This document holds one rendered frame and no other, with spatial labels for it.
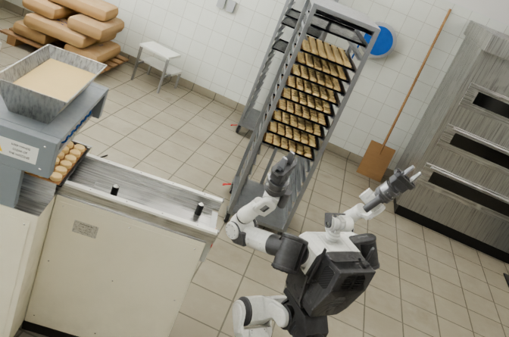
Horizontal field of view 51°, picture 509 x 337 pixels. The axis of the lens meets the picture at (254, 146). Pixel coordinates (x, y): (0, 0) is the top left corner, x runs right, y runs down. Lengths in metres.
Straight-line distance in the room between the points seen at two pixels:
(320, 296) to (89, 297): 1.12
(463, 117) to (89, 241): 3.88
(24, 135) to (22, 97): 0.16
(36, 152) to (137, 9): 4.80
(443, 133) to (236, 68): 2.56
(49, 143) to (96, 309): 0.97
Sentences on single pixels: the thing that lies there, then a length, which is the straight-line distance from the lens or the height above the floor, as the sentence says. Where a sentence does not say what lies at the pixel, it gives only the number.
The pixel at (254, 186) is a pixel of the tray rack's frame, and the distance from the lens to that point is 4.64.
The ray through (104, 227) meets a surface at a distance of 2.50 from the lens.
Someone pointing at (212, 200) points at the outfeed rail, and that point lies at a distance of 2.68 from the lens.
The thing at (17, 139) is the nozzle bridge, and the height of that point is 1.14.
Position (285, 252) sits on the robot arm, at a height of 1.08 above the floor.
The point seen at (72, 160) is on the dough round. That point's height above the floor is 0.92.
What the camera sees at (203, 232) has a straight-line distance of 2.44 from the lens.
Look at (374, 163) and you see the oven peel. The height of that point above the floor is 0.17.
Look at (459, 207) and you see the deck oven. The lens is 5.79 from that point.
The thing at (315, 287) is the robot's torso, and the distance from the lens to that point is 2.28.
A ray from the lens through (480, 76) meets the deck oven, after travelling 5.40.
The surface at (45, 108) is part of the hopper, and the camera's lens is 2.23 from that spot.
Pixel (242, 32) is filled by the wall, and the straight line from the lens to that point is 6.45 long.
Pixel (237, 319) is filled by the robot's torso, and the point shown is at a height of 0.43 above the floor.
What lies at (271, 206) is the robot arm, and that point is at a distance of 2.15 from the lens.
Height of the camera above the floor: 2.20
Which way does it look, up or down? 22 degrees down
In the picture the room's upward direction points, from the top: 22 degrees clockwise
